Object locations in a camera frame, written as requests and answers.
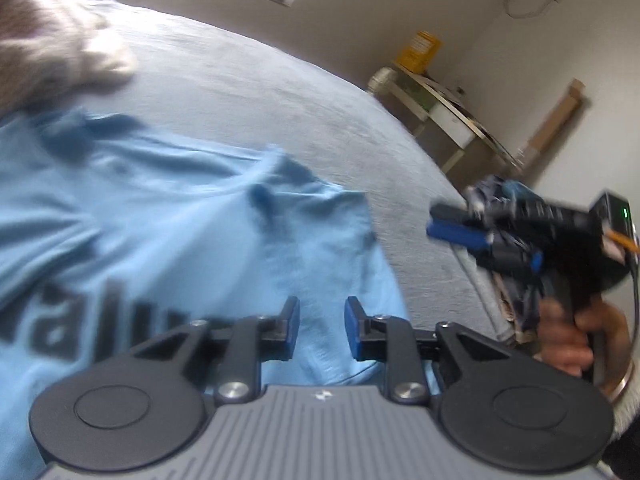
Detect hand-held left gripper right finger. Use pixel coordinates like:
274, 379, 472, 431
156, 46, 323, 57
344, 296, 506, 403

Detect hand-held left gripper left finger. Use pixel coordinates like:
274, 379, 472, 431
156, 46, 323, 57
132, 296, 302, 403

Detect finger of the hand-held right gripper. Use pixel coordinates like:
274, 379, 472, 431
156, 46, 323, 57
426, 204, 493, 251
475, 245, 546, 281

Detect light blue t-shirt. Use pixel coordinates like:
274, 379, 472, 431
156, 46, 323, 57
0, 107, 416, 480

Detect person's right hand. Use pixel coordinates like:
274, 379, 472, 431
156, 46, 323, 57
536, 297, 636, 378

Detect folded plaid shirt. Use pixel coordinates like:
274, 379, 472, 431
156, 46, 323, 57
462, 182, 501, 213

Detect folded blue jeans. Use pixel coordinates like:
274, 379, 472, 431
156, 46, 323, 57
495, 176, 541, 206

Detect cream desk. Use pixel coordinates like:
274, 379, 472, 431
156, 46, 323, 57
377, 62, 526, 176

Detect gold bangle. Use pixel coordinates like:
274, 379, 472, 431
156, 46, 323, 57
597, 355, 638, 403

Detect cream carved bedpost knob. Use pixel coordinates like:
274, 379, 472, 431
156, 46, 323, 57
369, 67, 396, 95

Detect yellow box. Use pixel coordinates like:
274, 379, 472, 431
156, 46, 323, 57
396, 31, 443, 73

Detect grey bed cover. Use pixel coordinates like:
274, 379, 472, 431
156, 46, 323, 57
0, 0, 516, 480

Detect white cloth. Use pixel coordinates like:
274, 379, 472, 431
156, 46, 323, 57
82, 25, 137, 86

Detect beige checked knit cloth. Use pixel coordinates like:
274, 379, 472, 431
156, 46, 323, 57
0, 0, 108, 116

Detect cardboard box against wall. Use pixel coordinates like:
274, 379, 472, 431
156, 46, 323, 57
517, 79, 586, 171

